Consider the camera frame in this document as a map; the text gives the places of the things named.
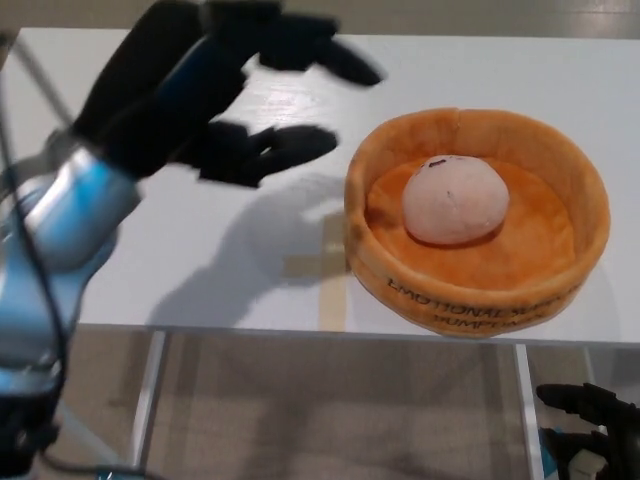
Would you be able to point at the teal object on floor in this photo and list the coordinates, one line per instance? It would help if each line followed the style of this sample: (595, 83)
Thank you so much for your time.
(547, 450)

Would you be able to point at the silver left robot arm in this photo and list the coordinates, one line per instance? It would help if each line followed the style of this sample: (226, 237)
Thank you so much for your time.
(75, 200)

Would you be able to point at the beige horizontal tape strip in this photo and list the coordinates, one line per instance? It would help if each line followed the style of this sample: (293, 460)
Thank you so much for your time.
(310, 265)

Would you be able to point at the white table leg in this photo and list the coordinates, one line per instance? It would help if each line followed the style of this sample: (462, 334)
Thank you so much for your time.
(150, 410)
(530, 415)

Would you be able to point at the orange plush round basket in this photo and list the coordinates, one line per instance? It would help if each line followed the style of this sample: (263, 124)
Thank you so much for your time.
(525, 270)

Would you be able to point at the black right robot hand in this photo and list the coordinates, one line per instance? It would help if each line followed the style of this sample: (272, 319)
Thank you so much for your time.
(620, 440)

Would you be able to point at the pink round plush toy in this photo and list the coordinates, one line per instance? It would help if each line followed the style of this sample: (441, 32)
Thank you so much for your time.
(455, 200)

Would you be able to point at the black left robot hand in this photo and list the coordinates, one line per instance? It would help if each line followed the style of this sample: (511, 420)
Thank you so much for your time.
(150, 100)

